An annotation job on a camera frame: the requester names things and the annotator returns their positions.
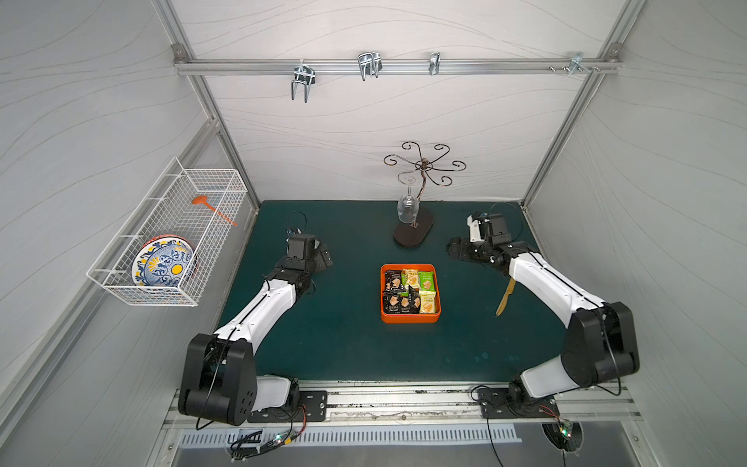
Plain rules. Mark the aluminium top rail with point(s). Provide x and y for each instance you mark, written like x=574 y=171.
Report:
x=391 y=67

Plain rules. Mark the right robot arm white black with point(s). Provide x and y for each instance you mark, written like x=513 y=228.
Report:
x=600 y=342

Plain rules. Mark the cream cookie packet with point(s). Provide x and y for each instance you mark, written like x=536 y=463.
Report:
x=428 y=302
x=410 y=278

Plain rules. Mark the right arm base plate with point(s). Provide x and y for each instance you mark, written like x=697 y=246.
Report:
x=502 y=403

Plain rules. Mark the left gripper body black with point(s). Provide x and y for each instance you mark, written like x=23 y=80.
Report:
x=321 y=257

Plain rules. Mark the orange spatula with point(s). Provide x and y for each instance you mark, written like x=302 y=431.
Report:
x=203 y=200

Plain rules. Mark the metal hook left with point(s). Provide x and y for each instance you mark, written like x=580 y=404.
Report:
x=304 y=77

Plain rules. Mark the clear wine glass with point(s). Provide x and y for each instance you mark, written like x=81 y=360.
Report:
x=408 y=205

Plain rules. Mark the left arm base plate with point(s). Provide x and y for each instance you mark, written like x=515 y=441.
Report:
x=301 y=405

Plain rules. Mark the orange storage box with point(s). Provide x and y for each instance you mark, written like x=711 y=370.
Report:
x=410 y=318

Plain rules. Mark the colourful patterned plate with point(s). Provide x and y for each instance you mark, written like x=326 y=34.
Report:
x=163 y=262

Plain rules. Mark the metal hook middle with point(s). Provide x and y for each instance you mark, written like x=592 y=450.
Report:
x=369 y=64

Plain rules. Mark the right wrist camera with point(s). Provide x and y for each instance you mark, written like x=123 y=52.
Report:
x=490 y=228

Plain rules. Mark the white wire basket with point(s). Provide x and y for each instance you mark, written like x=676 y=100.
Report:
x=167 y=210

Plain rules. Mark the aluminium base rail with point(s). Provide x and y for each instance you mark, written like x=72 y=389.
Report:
x=448 y=402

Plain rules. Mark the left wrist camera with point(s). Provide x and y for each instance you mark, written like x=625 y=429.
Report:
x=301 y=246

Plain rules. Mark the green cookie packet right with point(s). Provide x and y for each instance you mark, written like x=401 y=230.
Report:
x=426 y=281

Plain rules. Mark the golden knife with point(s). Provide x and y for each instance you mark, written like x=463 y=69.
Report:
x=505 y=299

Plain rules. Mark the black cookie packet in box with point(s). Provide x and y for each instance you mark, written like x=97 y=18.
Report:
x=393 y=302

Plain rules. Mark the white vent grille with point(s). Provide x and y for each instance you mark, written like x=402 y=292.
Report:
x=355 y=436

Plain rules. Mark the metal hook small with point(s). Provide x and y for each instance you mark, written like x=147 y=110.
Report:
x=434 y=64

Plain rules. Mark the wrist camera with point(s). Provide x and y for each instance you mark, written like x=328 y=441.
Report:
x=301 y=246
x=490 y=228

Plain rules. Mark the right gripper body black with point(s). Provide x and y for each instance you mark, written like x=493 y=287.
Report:
x=464 y=250

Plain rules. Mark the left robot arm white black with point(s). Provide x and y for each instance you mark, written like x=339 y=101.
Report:
x=220 y=382

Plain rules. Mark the metal glass holder stand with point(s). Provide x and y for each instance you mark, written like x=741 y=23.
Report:
x=426 y=172

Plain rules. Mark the metal hook right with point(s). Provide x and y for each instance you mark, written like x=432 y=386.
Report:
x=576 y=65

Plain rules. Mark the black cookie packet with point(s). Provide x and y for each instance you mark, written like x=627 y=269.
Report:
x=393 y=282
x=410 y=302
x=393 y=302

